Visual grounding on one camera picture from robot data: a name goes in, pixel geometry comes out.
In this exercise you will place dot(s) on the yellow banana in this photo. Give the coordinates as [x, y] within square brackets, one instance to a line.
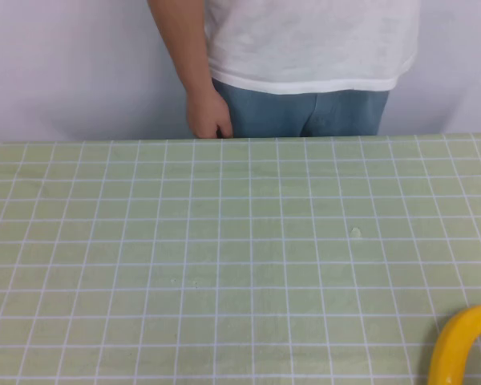
[451, 341]

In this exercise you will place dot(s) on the person's right hand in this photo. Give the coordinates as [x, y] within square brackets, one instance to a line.
[206, 112]

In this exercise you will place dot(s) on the blue jeans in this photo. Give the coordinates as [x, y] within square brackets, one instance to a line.
[272, 114]

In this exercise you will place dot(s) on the person's right forearm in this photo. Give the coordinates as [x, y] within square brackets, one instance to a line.
[180, 40]

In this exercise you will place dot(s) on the white t-shirt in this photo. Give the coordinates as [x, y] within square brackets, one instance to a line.
[304, 40]

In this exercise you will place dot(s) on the green checked tablecloth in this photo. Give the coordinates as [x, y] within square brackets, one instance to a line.
[224, 260]

